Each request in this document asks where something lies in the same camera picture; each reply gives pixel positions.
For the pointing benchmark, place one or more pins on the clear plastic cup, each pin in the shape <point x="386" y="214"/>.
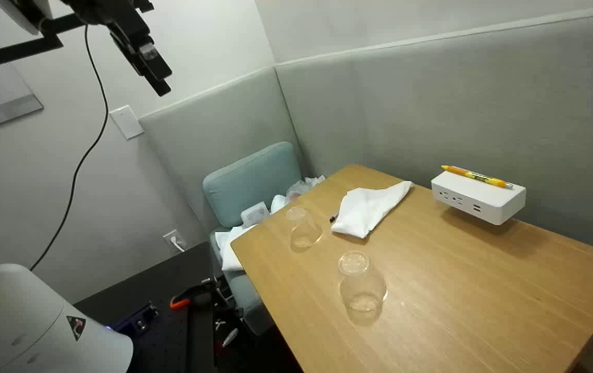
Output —
<point x="361" y="287"/>
<point x="303" y="228"/>

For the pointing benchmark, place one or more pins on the white items on chair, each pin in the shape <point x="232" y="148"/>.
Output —
<point x="251" y="217"/>

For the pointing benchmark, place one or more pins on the white cloth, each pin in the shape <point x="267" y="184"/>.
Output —
<point x="361" y="211"/>

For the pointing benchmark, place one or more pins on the white wall socket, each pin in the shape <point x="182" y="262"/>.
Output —
<point x="175" y="242"/>

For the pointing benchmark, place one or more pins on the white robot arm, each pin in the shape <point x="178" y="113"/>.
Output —
<point x="43" y="332"/>

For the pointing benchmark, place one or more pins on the white wall switch plate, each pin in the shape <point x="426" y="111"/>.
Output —
<point x="128" y="124"/>

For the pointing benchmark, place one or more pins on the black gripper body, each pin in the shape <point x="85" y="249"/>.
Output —
<point x="132" y="33"/>

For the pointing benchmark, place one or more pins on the teal upholstered chair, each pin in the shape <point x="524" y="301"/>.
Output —
<point x="238" y="198"/>

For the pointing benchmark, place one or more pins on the yellow marker pen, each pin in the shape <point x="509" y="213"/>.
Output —
<point x="477" y="176"/>

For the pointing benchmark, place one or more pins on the orange handled tool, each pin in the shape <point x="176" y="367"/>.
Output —
<point x="186" y="299"/>

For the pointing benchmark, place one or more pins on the white power outlet box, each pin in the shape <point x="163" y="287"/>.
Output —
<point x="479" y="200"/>

